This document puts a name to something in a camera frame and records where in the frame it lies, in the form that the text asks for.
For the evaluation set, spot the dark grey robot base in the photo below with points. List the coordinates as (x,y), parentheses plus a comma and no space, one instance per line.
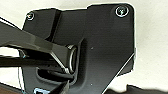
(106,46)

